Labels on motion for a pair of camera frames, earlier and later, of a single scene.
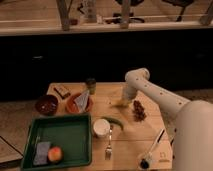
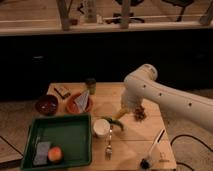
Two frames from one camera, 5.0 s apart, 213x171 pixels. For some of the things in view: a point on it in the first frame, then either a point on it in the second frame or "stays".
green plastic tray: x=70 y=132 stays
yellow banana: x=119 y=103 -> x=123 y=111
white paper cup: x=101 y=127 stays
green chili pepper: x=113 y=120 stays
